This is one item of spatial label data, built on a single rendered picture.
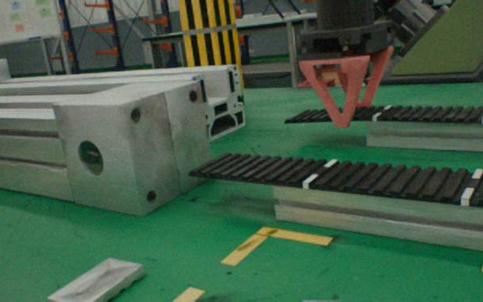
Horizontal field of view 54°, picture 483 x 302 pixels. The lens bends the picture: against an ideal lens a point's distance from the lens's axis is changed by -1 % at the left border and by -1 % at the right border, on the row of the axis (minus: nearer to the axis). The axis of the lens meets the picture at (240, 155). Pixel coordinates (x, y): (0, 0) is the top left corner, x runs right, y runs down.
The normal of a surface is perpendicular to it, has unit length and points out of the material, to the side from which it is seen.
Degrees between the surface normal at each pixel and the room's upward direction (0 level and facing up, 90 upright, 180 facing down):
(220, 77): 90
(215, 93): 90
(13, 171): 90
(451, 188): 0
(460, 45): 90
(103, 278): 0
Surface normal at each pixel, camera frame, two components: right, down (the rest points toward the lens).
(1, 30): -0.22, 0.30
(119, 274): -0.13, -0.95
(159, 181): 0.82, 0.06
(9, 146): -0.55, 0.30
